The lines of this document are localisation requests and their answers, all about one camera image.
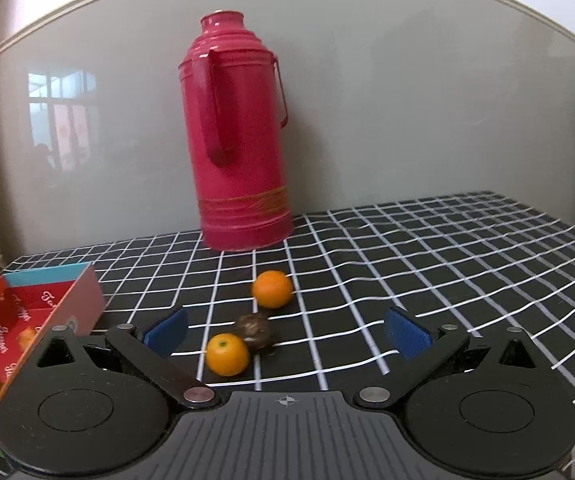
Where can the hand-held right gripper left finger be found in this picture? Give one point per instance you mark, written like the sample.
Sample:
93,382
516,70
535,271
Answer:
167,332

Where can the round orange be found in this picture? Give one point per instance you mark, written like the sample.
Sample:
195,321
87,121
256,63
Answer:
272,289

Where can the black white checkered tablecloth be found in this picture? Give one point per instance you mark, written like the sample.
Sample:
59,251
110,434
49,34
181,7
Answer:
417,260

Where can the dark passion fruit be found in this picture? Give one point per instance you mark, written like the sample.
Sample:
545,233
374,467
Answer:
252,330

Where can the red thermos flask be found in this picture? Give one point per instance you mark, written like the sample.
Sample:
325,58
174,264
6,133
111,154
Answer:
242,135

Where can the small orange with green stem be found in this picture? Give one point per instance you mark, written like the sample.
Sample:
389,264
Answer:
227,355

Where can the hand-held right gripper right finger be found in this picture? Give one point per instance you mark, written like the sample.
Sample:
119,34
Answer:
407,332

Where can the colourful cardboard box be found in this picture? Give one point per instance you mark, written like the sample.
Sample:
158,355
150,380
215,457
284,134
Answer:
82,295

